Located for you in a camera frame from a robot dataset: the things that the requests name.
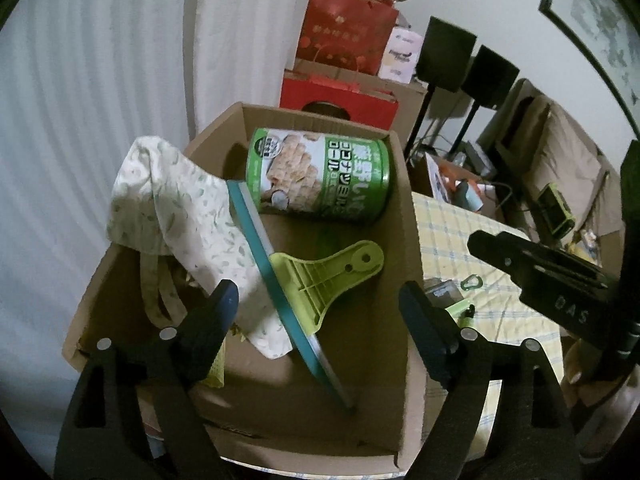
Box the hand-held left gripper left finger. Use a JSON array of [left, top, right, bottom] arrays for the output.
[[54, 279, 240, 480]]

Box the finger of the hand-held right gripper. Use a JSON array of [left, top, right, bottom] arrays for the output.
[[466, 230, 610, 291]]

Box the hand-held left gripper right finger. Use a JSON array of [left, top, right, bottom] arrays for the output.
[[398, 280, 581, 480]]

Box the green woven mat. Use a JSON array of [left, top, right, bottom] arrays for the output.
[[200, 345, 228, 391]]

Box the green squeegee with teal blade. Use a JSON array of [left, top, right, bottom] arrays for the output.
[[226, 180, 386, 413]]

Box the floral cloth bag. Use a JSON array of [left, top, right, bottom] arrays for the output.
[[105, 135, 296, 360]]

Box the green snack can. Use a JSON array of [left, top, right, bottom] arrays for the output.
[[245, 127, 391, 226]]

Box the small green clip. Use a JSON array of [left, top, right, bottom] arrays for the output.
[[447, 301, 476, 331]]

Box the green and black radio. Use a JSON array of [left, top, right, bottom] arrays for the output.
[[537, 183, 573, 236]]

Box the low cardboard box with clutter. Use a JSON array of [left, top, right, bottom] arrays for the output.
[[422, 152, 507, 216]]

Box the yellow checkered tablecloth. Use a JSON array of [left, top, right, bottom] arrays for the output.
[[410, 192, 566, 456]]

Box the teal tool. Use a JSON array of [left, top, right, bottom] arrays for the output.
[[452, 180, 486, 213]]

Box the large brown cushion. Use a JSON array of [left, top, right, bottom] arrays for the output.
[[530, 105, 608, 206]]

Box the grey electronic box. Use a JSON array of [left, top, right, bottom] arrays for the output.
[[462, 141, 493, 173]]

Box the white leaflet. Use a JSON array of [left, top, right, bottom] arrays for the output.
[[425, 155, 458, 203]]

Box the brown sofa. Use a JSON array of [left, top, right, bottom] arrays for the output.
[[477, 78, 626, 261]]

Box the black speaker stand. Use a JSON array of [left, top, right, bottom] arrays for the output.
[[402, 85, 436, 161], [450, 105, 483, 156]]

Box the black speaker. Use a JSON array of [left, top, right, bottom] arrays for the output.
[[416, 16, 478, 93], [460, 45, 521, 110]]

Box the large cardboard box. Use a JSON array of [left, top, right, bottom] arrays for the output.
[[285, 57, 431, 131]]

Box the red bag with black oval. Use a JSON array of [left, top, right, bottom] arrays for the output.
[[279, 71, 401, 131]]

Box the white tissue package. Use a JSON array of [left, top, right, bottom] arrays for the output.
[[378, 25, 426, 83]]

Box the white curtain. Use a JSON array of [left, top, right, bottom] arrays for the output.
[[0, 0, 321, 321]]

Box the framed ink painting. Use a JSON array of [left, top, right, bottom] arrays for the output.
[[539, 0, 640, 136]]

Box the red gift bag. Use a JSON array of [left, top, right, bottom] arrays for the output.
[[295, 0, 401, 77]]

